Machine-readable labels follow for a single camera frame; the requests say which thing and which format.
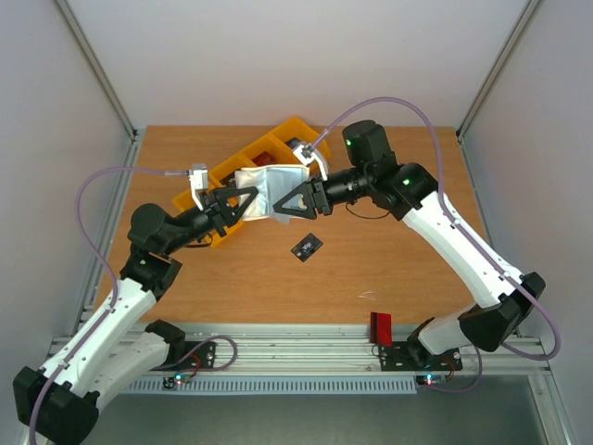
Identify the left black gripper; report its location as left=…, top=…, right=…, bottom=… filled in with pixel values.
left=162, top=184, right=258, bottom=255

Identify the red card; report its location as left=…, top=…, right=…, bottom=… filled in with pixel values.
left=370, top=311, right=393, bottom=347
left=252, top=151, right=276, bottom=167

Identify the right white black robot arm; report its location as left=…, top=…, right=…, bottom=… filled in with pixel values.
left=273, top=120, right=546, bottom=368

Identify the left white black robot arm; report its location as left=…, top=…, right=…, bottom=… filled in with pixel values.
left=13, top=186, right=258, bottom=444

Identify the red card in bin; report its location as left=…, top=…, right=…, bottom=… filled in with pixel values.
left=252, top=151, right=276, bottom=167

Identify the left small circuit board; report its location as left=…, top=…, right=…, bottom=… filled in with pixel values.
left=161, top=374, right=192, bottom=390

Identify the small circuit board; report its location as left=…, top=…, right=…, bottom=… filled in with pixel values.
left=161, top=374, right=192, bottom=390
left=416, top=374, right=448, bottom=387

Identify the right small circuit board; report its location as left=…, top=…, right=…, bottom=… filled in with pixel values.
left=416, top=374, right=448, bottom=387

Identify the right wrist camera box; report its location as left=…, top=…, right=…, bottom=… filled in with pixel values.
left=292, top=142, right=329, bottom=181

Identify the aluminium front rail frame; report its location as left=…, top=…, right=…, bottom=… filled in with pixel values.
left=176, top=323, right=551, bottom=377

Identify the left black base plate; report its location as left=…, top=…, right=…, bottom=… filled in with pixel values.
left=152, top=340, right=217, bottom=372

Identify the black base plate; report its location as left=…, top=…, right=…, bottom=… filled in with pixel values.
left=372, top=341, right=463, bottom=373
left=152, top=340, right=217, bottom=372

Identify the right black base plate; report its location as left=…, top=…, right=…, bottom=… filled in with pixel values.
left=372, top=341, right=463, bottom=373

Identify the left aluminium corner post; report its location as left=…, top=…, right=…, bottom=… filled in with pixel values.
left=52, top=0, right=137, bottom=142

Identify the aluminium corner post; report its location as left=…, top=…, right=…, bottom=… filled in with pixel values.
left=456, top=0, right=544, bottom=143
left=52, top=0, right=137, bottom=142

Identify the grey slotted cable duct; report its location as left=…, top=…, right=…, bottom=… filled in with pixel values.
left=124, top=375, right=417, bottom=396

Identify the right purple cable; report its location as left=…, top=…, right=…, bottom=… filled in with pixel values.
left=312, top=95, right=562, bottom=393

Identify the right aluminium corner post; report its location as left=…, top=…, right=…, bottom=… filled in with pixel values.
left=456, top=0, right=544, bottom=143

